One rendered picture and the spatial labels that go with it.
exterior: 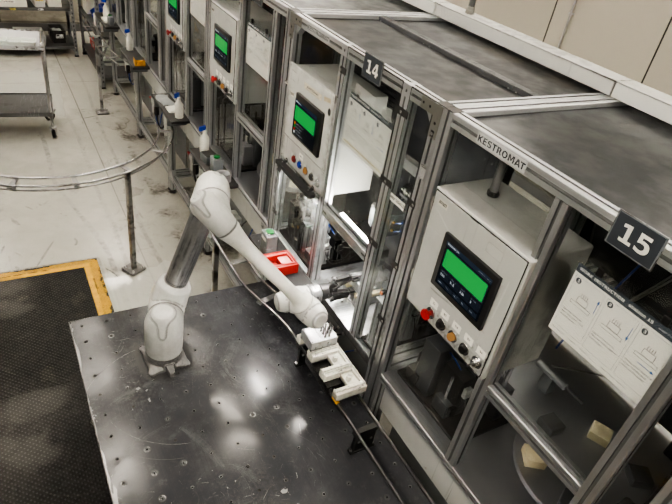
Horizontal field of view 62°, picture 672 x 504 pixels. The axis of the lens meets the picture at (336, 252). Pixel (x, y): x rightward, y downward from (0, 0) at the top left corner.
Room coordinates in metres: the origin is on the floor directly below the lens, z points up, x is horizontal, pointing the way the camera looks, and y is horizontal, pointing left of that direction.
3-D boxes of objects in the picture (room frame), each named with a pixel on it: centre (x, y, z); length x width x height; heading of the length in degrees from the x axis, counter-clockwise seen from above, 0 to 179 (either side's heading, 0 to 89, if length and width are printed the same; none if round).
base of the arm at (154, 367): (1.70, 0.65, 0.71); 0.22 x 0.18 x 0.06; 35
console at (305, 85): (2.41, 0.14, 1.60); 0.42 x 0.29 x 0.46; 35
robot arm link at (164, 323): (1.73, 0.67, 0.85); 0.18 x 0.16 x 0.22; 15
